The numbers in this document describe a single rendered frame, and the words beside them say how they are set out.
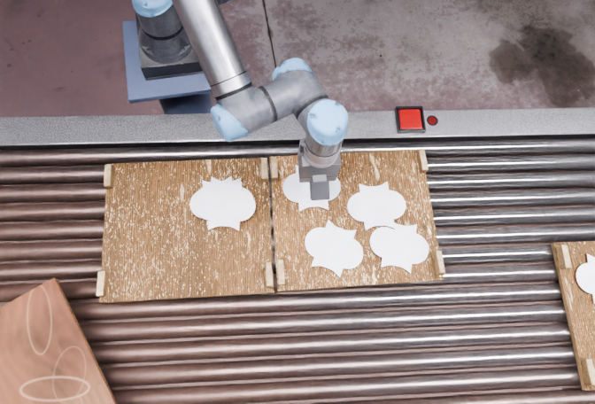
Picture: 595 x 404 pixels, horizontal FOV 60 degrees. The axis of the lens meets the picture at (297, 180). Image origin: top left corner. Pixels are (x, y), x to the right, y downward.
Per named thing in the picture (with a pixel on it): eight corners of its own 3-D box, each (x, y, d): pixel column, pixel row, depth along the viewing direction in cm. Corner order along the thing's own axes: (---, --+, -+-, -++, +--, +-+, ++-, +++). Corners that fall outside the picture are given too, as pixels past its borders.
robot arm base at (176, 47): (140, 18, 146) (133, -5, 137) (194, 18, 148) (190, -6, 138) (139, 64, 141) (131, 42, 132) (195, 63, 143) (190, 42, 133)
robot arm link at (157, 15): (130, 9, 135) (118, -28, 123) (177, -9, 138) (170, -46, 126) (150, 44, 132) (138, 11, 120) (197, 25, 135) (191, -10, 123)
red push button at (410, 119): (397, 111, 143) (398, 109, 142) (418, 111, 144) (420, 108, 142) (399, 130, 141) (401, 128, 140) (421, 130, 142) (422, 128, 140)
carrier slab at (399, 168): (269, 158, 136) (269, 156, 134) (420, 151, 139) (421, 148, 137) (277, 291, 124) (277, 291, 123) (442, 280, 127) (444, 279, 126)
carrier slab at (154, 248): (109, 166, 133) (107, 163, 131) (267, 159, 136) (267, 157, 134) (100, 303, 121) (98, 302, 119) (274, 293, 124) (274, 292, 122)
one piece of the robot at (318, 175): (302, 183, 103) (297, 206, 118) (346, 181, 104) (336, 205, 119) (297, 129, 107) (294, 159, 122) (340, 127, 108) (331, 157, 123)
